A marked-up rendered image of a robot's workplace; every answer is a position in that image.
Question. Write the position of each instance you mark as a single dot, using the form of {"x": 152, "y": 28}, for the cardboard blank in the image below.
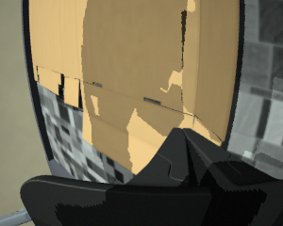
{"x": 182, "y": 53}

